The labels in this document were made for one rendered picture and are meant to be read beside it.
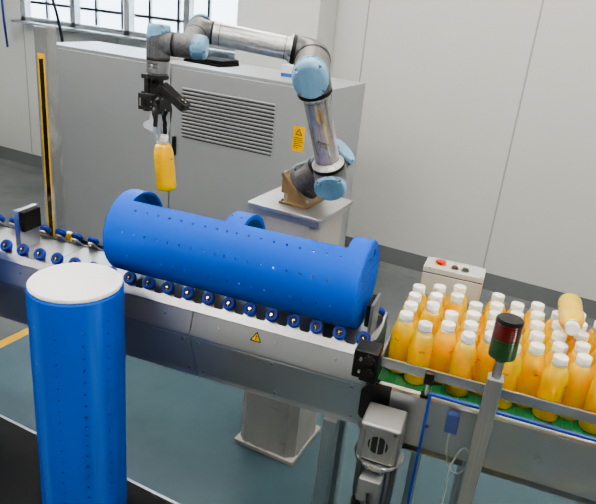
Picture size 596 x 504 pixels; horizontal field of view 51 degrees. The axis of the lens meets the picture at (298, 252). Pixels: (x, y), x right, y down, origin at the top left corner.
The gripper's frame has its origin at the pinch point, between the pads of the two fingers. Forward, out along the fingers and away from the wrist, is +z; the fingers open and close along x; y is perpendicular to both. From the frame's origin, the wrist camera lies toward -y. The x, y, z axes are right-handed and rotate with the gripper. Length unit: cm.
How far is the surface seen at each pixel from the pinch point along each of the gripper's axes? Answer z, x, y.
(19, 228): 41, 11, 53
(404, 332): 38, 20, -93
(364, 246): 19, 9, -75
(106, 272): 38.7, 29.4, 1.4
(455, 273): 32, -19, -101
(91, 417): 80, 48, -6
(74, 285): 39, 42, 4
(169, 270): 37.9, 18.9, -15.1
